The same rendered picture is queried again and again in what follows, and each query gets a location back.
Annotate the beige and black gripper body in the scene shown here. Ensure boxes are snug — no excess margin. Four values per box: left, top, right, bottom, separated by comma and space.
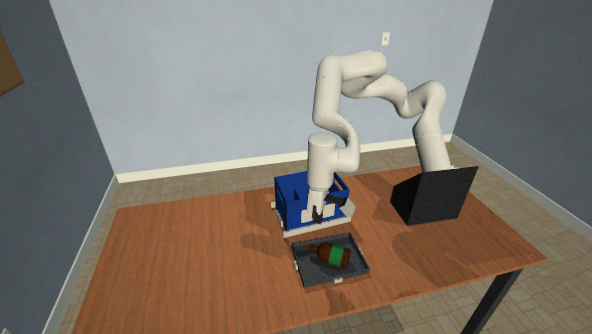
307, 184, 331, 215

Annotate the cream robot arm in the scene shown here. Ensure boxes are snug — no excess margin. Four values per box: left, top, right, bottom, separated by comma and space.
307, 50, 457, 189

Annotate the blue plastic crate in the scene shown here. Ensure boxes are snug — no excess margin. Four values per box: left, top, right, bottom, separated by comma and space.
274, 171, 350, 231

